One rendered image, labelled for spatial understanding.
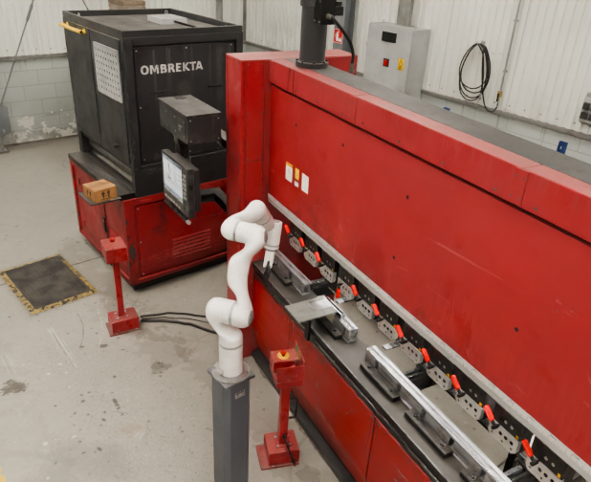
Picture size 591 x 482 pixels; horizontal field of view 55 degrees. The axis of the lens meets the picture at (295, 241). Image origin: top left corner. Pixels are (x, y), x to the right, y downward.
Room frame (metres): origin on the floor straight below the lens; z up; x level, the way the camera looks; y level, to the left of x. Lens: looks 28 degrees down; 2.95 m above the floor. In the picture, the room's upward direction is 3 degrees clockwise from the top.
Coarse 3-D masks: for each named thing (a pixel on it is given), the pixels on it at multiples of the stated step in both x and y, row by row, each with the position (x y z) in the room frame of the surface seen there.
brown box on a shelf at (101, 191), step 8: (88, 184) 4.30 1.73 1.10; (96, 184) 4.31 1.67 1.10; (104, 184) 4.31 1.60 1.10; (112, 184) 4.33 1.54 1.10; (80, 192) 4.36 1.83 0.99; (88, 192) 4.23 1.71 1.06; (96, 192) 4.18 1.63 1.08; (104, 192) 4.23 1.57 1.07; (112, 192) 4.27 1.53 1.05; (88, 200) 4.22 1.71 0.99; (96, 200) 4.17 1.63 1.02; (104, 200) 4.22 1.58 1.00; (112, 200) 4.25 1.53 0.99
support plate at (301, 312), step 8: (320, 296) 2.97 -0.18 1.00; (296, 304) 2.87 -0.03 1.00; (304, 304) 2.88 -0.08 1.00; (296, 312) 2.79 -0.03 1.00; (304, 312) 2.79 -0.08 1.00; (312, 312) 2.80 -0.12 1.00; (320, 312) 2.80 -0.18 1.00; (328, 312) 2.81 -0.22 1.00; (336, 312) 2.82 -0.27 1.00; (296, 320) 2.71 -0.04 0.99; (304, 320) 2.71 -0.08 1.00
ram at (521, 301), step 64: (320, 128) 3.08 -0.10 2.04; (320, 192) 3.03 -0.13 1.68; (384, 192) 2.53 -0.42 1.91; (448, 192) 2.17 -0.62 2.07; (384, 256) 2.47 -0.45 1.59; (448, 256) 2.11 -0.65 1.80; (512, 256) 1.85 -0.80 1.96; (576, 256) 1.64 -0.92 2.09; (448, 320) 2.05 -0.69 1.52; (512, 320) 1.78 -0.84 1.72; (576, 320) 1.58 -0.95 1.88; (512, 384) 1.72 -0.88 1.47; (576, 384) 1.52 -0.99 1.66; (576, 448) 1.45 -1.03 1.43
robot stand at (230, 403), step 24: (216, 384) 2.19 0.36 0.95; (240, 384) 2.17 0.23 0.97; (216, 408) 2.19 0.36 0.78; (240, 408) 2.17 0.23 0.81; (216, 432) 2.19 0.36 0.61; (240, 432) 2.18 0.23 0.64; (216, 456) 2.20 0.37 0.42; (240, 456) 2.18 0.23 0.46; (216, 480) 2.20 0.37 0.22; (240, 480) 2.18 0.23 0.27
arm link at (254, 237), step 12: (240, 228) 2.36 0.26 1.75; (252, 228) 2.36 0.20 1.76; (240, 240) 2.35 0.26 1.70; (252, 240) 2.32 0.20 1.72; (264, 240) 2.34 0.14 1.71; (240, 252) 2.32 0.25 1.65; (252, 252) 2.31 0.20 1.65; (240, 264) 2.29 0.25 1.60; (228, 276) 2.28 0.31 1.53; (240, 276) 2.27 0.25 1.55; (240, 288) 2.24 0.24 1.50; (240, 300) 2.20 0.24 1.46; (240, 312) 2.18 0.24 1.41; (252, 312) 2.22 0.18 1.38; (240, 324) 2.16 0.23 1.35
